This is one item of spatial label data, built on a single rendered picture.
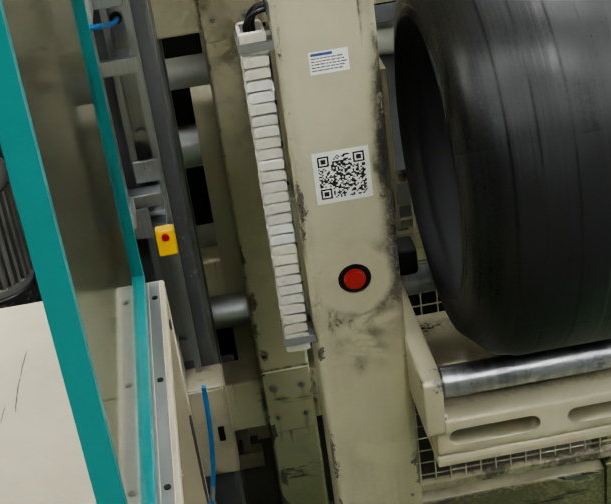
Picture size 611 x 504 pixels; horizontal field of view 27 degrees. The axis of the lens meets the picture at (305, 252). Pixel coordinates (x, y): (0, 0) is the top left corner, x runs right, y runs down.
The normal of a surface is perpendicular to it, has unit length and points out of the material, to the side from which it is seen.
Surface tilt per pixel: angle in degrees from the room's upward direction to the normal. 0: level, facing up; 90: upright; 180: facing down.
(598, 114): 59
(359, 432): 90
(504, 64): 46
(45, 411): 0
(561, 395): 0
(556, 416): 90
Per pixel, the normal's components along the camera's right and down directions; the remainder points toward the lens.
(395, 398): 0.14, 0.48
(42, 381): -0.12, -0.86
